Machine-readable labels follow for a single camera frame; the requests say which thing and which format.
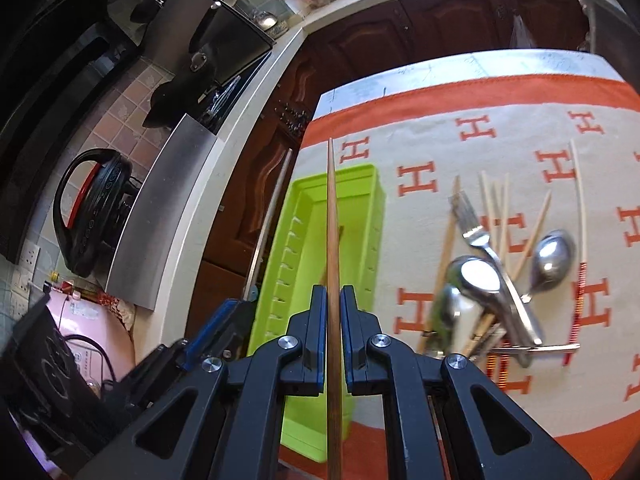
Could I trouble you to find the black frying pan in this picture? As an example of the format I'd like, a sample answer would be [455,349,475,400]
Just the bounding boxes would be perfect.
[130,0,168,23]

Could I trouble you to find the green plastic utensil tray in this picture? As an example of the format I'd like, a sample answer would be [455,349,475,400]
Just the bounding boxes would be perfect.
[248,163,386,464]

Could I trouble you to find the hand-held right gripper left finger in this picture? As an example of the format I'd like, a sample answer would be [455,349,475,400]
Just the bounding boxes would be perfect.
[75,284,331,480]

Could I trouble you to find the slim metal utensil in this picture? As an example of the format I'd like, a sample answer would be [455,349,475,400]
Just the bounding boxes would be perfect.
[480,341,582,361]

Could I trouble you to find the brown wooden chopstick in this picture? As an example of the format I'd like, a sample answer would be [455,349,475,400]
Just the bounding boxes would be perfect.
[319,226,346,288]
[325,138,345,480]

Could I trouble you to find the large metal spoon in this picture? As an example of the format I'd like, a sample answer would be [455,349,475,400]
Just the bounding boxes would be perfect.
[520,229,577,306]
[446,255,536,368]

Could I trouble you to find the metal fork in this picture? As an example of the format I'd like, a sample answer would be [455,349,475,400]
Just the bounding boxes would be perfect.
[450,191,546,348]

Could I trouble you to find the low stainless steel divider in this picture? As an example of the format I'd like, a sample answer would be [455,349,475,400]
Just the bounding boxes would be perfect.
[105,113,223,311]

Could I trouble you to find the pink appliance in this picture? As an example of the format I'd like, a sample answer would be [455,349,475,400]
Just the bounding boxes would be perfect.
[42,287,137,391]

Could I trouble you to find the white kitchen countertop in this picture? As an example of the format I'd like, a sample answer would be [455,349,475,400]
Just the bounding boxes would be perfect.
[150,0,601,361]

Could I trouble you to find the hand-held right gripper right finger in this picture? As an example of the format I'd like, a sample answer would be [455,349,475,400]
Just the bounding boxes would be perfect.
[341,285,590,480]

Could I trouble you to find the grey metal side cabinet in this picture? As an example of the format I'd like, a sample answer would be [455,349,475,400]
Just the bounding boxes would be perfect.
[575,0,640,86]

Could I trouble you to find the black pressure cooker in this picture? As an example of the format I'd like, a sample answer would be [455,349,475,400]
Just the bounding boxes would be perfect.
[52,148,146,278]

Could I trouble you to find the brown wooden base cabinets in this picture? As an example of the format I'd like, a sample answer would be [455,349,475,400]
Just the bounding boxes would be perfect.
[185,0,596,321]

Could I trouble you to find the black range hood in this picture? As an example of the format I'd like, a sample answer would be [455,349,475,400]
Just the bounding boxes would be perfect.
[0,0,138,261]

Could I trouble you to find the black gas stove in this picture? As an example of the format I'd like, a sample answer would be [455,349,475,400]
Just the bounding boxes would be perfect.
[195,47,275,136]

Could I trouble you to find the small metal spoon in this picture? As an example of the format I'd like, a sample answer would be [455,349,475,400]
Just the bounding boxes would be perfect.
[425,284,466,358]

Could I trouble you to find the tall reflective steel panel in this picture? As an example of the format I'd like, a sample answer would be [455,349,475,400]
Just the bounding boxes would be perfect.
[145,0,275,93]

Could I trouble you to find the hanging plastic bag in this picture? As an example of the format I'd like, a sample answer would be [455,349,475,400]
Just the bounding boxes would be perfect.
[509,14,540,52]

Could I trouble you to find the black wok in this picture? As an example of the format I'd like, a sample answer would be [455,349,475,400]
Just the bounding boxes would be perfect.
[141,1,227,129]

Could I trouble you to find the patterned ceramic bowl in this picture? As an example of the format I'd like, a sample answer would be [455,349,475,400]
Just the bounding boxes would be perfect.
[252,10,292,37]

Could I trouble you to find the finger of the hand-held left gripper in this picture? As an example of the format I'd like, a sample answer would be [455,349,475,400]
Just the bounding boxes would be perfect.
[132,337,203,411]
[195,297,261,361]

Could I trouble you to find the black appliance with rings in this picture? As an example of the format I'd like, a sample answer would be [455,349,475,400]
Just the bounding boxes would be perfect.
[9,302,108,466]

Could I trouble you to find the orange patterned blanket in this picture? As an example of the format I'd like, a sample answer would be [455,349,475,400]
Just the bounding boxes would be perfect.
[277,74,640,480]

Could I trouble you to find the white red-striped chopstick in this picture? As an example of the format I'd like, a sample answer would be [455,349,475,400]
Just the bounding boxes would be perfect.
[564,139,590,367]
[487,350,506,388]

